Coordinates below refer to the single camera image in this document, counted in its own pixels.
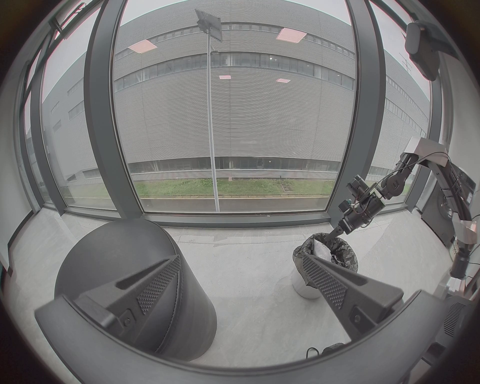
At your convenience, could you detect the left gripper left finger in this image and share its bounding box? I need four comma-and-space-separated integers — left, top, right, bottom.
73, 254, 183, 341

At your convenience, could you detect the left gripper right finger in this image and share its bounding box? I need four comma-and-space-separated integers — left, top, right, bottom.
301, 254, 405, 342

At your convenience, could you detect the black plastic bag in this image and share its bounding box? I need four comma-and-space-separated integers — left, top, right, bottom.
292, 232, 359, 287

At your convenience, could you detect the white paper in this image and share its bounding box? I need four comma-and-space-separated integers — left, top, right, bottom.
310, 240, 334, 265

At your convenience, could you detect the white trash bin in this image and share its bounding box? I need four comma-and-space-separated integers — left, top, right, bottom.
292, 268, 324, 299

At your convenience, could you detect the dark grey round chair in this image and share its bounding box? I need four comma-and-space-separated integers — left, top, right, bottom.
54, 218, 218, 362

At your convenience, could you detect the window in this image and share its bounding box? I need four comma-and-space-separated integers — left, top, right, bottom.
11, 0, 451, 229

